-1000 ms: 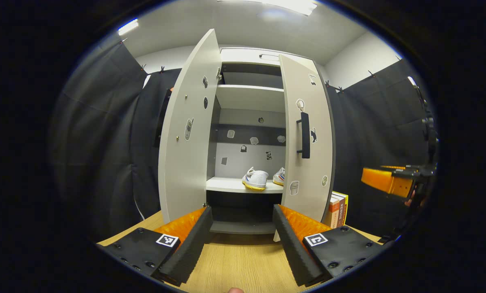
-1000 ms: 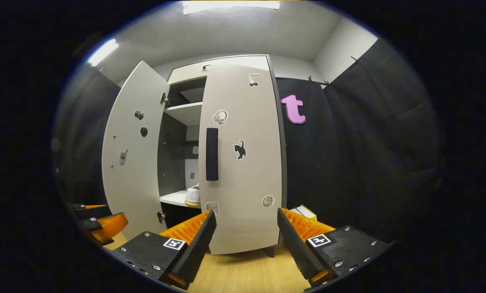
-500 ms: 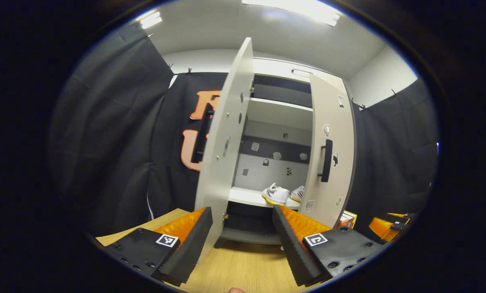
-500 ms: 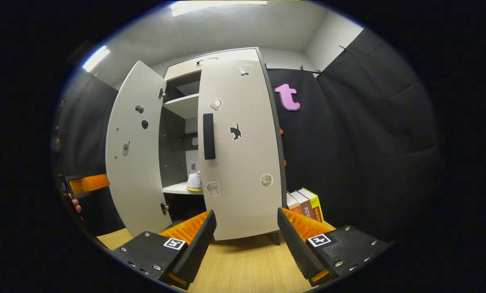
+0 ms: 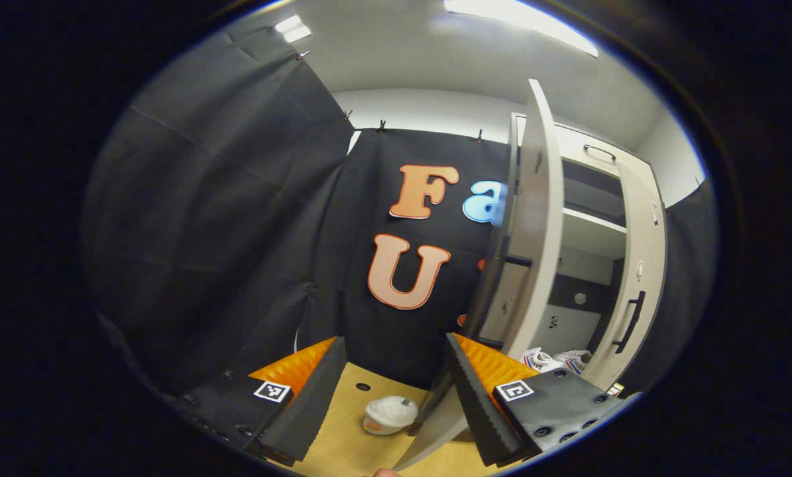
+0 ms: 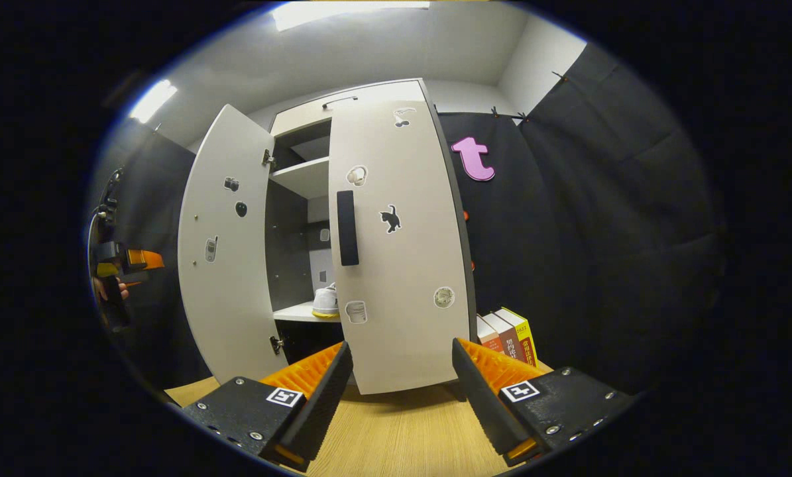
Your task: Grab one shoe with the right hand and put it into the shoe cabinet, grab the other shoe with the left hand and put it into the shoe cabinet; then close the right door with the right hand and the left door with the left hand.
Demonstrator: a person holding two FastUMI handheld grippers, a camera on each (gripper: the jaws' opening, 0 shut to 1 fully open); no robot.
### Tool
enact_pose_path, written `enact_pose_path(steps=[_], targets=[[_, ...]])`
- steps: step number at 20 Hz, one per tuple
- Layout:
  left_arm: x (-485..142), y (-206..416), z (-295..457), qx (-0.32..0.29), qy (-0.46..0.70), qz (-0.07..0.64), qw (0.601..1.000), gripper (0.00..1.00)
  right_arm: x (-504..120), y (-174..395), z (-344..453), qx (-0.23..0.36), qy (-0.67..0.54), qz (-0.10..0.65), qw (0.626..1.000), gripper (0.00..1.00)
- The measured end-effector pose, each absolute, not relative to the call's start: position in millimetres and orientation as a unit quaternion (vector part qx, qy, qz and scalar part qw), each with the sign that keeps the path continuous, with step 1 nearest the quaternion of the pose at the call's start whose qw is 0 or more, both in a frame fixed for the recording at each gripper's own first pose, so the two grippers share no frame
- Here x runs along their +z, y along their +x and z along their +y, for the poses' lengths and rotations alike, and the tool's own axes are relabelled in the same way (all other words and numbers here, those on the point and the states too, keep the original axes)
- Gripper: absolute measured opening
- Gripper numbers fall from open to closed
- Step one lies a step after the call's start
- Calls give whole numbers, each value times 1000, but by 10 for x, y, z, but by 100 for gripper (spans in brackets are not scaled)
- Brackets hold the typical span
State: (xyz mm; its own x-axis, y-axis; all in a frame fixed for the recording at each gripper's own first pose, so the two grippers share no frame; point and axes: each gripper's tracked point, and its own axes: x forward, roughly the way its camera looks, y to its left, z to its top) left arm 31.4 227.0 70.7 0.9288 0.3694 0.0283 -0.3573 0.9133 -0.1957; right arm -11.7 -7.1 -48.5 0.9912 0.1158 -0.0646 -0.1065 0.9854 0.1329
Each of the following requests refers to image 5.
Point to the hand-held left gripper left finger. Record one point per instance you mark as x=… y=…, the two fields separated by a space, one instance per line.
x=316 y=397

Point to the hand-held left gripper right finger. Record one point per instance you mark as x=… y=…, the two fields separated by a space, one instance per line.
x=475 y=404

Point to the white canvas shoe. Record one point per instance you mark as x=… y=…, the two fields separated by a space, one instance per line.
x=540 y=360
x=578 y=361

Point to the white cabinet door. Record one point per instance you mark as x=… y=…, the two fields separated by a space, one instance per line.
x=538 y=232
x=644 y=238

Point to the white shoe cabinet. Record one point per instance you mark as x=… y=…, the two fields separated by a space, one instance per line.
x=591 y=232

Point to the white cabinet drawer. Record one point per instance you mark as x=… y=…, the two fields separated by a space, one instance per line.
x=581 y=142

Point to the round grey plush toy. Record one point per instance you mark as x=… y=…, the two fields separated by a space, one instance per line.
x=390 y=414

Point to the small ceiling light panel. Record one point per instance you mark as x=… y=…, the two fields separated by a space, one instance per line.
x=293 y=28

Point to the large ceiling light panel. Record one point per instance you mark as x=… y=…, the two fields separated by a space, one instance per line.
x=521 y=20

